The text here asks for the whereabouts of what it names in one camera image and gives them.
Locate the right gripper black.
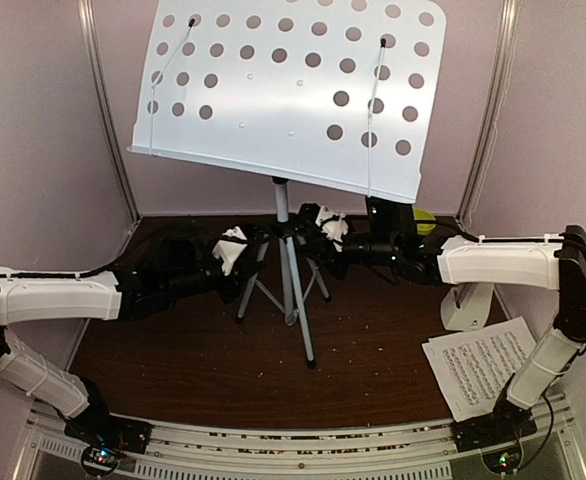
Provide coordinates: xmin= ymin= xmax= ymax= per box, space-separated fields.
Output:
xmin=298 ymin=224 xmax=400 ymax=279

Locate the light blue music stand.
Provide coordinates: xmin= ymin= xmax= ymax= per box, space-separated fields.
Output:
xmin=125 ymin=0 xmax=449 ymax=370

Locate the sheet music page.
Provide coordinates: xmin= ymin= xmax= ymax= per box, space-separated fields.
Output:
xmin=422 ymin=317 xmax=535 ymax=422

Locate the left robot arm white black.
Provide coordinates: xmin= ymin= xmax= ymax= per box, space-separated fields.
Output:
xmin=0 ymin=224 xmax=265 ymax=444

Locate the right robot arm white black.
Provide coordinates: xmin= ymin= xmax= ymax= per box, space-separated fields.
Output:
xmin=297 ymin=197 xmax=586 ymax=442

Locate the green bowl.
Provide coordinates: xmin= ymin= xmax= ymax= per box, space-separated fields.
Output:
xmin=413 ymin=208 xmax=437 ymax=240

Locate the white metronome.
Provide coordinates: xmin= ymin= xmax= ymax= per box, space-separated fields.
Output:
xmin=440 ymin=283 xmax=494 ymax=331

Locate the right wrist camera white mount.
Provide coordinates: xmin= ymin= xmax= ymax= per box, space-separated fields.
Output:
xmin=315 ymin=206 xmax=349 ymax=253

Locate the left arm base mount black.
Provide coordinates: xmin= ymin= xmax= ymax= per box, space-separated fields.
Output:
xmin=64 ymin=416 xmax=152 ymax=454

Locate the aluminium front rail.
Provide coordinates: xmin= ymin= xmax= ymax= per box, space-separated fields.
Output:
xmin=9 ymin=394 xmax=586 ymax=479

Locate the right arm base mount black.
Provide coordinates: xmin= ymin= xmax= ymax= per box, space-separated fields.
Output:
xmin=451 ymin=414 xmax=537 ymax=452

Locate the aluminium corner post right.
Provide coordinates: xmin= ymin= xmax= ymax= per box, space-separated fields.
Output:
xmin=457 ymin=0 xmax=521 ymax=228

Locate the aluminium corner post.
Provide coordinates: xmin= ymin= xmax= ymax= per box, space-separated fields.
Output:
xmin=77 ymin=0 xmax=141 ymax=227
xmin=457 ymin=0 xmax=521 ymax=228

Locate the aluminium corner post left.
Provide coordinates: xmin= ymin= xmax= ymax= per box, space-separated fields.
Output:
xmin=77 ymin=0 xmax=141 ymax=227

